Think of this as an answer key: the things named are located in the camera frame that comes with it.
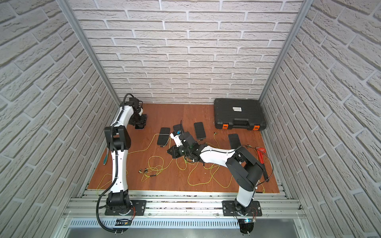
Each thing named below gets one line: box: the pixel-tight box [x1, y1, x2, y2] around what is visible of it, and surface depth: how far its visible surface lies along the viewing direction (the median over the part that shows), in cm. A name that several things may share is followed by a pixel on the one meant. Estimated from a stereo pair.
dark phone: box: [193, 121, 206, 140], surface depth 108 cm
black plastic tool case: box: [213, 98, 267, 131], surface depth 108 cm
